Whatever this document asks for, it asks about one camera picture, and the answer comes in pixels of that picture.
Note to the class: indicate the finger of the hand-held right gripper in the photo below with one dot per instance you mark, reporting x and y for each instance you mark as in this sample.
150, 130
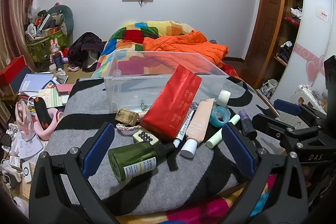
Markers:
287, 106
270, 124

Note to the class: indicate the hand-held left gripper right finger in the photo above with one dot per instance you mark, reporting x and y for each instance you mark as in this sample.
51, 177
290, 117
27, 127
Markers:
237, 150

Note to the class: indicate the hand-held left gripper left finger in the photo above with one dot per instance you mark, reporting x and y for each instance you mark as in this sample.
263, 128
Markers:
99, 145

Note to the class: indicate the small purple bottle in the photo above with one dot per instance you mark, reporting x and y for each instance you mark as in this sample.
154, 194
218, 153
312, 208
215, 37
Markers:
246, 124

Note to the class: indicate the mint green tube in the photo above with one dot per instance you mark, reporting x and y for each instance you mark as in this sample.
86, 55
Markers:
218, 137

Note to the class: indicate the dark green bottle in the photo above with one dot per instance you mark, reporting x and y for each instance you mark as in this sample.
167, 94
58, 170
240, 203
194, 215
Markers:
131, 158

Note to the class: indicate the brown small pouch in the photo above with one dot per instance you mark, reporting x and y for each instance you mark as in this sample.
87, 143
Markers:
126, 116

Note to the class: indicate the teal tape roll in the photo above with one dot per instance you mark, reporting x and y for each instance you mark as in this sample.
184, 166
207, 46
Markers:
213, 116

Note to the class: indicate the cream case with black dots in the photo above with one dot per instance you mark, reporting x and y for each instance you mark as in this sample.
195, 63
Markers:
145, 137

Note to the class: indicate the beige tube with white cap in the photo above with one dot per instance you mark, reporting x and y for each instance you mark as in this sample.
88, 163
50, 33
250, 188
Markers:
198, 124

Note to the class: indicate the white bandage roll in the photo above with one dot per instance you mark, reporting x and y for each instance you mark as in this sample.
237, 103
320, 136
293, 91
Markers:
223, 98

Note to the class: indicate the white printed tube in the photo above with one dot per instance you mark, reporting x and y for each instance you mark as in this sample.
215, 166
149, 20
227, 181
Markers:
183, 129

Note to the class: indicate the clear plastic bin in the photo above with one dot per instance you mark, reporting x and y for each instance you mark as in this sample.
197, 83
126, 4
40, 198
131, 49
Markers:
131, 87

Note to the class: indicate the red foil pouch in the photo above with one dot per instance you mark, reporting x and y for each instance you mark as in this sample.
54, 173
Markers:
170, 106

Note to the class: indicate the grey and black blanket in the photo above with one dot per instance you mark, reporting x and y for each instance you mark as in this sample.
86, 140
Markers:
183, 187

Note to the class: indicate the black and orange device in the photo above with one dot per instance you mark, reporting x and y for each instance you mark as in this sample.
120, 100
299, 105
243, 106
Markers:
42, 113

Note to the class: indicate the colourful fleece blanket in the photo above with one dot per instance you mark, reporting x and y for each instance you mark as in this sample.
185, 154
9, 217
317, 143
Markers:
210, 211

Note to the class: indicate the pink notebook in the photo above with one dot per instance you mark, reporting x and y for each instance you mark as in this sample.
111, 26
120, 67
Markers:
64, 88

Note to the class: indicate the green and white paper box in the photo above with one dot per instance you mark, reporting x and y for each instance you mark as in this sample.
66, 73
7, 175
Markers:
51, 98

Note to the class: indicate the pink handbag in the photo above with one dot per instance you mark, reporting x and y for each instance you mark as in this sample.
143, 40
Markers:
25, 119

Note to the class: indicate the white sliding door with hearts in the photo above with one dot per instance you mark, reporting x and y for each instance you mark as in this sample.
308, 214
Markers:
312, 29

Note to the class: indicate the blue and white booklet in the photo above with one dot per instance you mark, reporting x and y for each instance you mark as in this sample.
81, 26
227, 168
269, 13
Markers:
34, 81

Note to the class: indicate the brown wooden door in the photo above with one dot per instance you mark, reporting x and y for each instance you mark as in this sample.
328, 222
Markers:
267, 16

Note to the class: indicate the dark purple cloth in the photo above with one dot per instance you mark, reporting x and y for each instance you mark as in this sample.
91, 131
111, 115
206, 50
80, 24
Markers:
84, 48

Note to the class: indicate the pink rabbit toy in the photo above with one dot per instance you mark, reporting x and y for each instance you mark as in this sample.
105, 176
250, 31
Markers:
56, 52

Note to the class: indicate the colourful patchwork quilt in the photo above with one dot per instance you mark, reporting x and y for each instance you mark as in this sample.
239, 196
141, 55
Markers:
126, 37

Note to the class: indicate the green storage bag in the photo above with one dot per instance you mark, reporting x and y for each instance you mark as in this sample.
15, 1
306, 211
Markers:
39, 48

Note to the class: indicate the red box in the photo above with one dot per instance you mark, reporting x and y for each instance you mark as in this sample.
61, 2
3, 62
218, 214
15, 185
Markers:
11, 71

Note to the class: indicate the orange puffer jacket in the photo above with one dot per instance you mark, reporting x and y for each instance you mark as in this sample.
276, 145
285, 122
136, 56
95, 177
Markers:
183, 45

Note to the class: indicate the grey-green neck pillow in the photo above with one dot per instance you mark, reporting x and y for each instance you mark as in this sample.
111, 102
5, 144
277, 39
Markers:
67, 16

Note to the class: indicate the striped brown curtain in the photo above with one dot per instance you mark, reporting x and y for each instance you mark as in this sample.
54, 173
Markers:
15, 16

